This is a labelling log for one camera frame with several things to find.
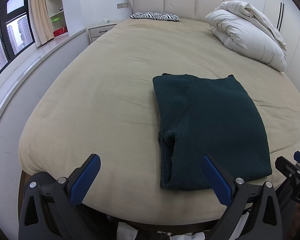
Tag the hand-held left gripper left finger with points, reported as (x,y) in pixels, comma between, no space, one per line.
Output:
(86,180)

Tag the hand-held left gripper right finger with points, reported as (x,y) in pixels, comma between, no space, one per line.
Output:
(216,180)

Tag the dark green towel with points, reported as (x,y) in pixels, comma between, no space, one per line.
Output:
(215,120)

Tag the white cloth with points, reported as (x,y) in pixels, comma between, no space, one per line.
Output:
(127,231)

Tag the bed with beige sheet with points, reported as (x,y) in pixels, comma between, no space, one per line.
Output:
(102,80)

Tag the white wardrobe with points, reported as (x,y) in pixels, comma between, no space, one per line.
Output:
(295,30)

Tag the white window sill bench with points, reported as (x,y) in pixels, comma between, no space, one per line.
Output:
(40,55)

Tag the white folded duvet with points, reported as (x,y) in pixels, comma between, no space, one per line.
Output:
(245,37)

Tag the white nightstand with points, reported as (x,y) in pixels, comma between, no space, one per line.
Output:
(100,31)

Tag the red box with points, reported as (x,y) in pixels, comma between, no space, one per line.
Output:
(58,32)

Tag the black framed window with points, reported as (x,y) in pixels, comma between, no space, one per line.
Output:
(15,35)

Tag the green plastic container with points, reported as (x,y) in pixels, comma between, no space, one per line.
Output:
(57,20)

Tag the beige curtain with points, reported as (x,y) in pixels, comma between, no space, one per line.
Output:
(40,12)

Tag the zebra print pillow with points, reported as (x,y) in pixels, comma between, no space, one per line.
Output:
(152,16)

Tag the beige padded headboard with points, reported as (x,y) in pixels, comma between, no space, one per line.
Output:
(180,0)

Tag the wall switch panel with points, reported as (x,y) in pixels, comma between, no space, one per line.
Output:
(122,5)

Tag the white wall shelf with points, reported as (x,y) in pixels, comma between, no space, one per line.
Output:
(53,2)

